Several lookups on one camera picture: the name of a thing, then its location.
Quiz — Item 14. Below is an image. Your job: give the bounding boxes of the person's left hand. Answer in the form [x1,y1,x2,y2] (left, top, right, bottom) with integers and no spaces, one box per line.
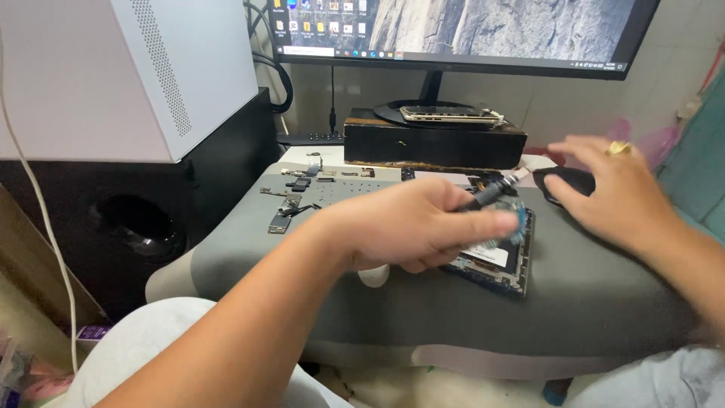
[309,178,520,276]

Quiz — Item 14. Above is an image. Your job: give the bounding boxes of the person's right hand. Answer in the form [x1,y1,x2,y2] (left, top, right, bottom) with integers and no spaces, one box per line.
[543,135,686,257]

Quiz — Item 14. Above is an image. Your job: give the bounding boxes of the black precision screwdriver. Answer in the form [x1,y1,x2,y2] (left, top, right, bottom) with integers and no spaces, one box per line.
[456,171,523,214]

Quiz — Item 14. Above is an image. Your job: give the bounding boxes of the small white piece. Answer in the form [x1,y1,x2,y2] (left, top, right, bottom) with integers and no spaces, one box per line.
[357,264,391,289]

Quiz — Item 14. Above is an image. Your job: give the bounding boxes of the group of tiny screws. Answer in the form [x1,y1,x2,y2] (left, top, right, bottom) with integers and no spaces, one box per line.
[315,180,388,206]

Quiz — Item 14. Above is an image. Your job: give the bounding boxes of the pink plastic bag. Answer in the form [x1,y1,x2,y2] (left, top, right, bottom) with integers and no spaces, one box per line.
[605,118,682,172]

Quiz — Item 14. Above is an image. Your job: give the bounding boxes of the black computer mouse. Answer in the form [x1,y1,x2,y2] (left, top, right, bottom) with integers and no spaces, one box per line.
[532,165,597,208]

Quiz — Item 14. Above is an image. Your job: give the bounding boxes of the teal cloth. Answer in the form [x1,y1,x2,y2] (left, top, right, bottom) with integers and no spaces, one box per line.
[656,67,725,246]

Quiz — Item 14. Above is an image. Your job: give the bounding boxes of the black wooden box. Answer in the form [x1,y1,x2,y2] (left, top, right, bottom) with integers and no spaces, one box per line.
[343,108,529,171]

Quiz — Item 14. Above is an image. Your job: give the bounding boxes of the red packet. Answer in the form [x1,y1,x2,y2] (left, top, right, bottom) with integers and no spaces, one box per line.
[523,148,568,167]

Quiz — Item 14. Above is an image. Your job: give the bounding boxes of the long metal phone component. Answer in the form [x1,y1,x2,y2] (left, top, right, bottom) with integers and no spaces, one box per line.
[267,195,302,235]

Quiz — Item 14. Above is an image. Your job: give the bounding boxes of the opened blue smartphone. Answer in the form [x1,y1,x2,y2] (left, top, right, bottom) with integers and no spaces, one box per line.
[441,187,537,299]

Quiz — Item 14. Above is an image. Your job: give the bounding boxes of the black power strip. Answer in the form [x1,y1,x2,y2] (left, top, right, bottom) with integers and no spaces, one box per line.
[277,131,345,147]

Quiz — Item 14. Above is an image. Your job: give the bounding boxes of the gold smartphone with lifted screen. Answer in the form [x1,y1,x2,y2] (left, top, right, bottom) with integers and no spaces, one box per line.
[399,105,506,127]

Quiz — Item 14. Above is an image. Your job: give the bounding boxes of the grey repair mat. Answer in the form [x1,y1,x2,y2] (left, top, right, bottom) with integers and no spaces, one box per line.
[145,161,704,382]

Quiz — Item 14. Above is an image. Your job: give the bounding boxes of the black round monitor stand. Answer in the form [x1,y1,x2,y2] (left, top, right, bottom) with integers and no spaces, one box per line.
[373,71,505,129]

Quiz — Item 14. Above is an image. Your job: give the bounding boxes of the black computer monitor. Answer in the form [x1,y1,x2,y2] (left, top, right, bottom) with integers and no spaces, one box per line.
[266,0,662,80]

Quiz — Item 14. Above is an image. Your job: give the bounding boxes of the black subwoofer speaker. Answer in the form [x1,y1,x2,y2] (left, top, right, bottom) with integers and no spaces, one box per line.
[0,87,282,325]

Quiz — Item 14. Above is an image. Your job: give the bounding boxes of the person's white shorts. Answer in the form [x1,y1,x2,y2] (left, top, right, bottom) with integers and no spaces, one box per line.
[44,297,725,408]

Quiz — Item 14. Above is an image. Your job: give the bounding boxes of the small purple box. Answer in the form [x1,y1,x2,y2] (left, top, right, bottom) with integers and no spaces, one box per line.
[76,324,112,344]

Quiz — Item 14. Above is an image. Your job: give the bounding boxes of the white computer case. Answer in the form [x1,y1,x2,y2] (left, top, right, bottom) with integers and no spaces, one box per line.
[0,0,260,164]

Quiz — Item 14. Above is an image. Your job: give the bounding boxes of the brown cardboard sheet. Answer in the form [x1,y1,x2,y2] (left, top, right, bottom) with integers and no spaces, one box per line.
[0,184,110,370]

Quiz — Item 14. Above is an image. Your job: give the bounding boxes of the heap of colourful plastic bags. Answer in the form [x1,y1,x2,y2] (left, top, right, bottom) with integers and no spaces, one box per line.
[0,333,76,408]

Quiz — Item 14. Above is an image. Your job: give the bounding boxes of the thin black flex cable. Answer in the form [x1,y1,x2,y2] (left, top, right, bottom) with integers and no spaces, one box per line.
[278,202,322,218]

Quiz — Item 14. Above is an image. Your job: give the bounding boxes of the bundle of black cables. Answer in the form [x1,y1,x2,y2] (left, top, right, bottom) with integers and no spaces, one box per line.
[242,0,295,114]

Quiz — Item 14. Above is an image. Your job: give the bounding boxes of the white cable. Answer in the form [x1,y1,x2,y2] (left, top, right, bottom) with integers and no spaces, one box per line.
[0,31,79,376]

